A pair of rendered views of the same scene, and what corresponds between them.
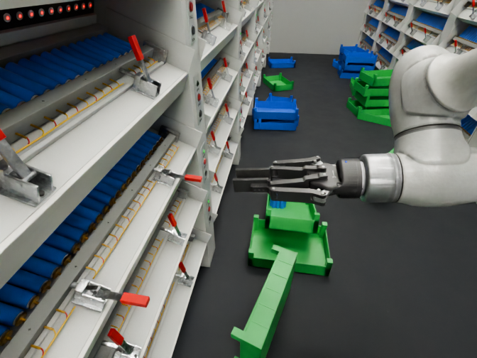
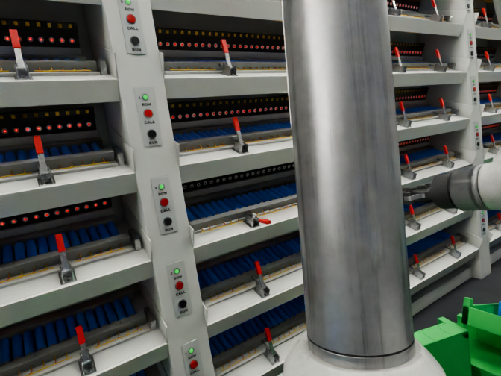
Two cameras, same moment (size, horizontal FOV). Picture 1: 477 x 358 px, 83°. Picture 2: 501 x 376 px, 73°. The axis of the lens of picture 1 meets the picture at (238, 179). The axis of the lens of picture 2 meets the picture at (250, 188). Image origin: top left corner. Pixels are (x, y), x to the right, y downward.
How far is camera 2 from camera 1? 0.62 m
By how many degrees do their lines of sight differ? 54
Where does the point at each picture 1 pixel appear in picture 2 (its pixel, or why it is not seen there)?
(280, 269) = (433, 333)
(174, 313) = not seen: hidden behind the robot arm
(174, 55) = not seen: hidden behind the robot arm
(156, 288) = (298, 277)
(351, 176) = (438, 181)
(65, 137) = (263, 145)
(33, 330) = (225, 215)
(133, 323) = (273, 283)
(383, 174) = (461, 175)
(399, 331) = not seen: outside the picture
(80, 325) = (241, 227)
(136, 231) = (288, 213)
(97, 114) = (282, 142)
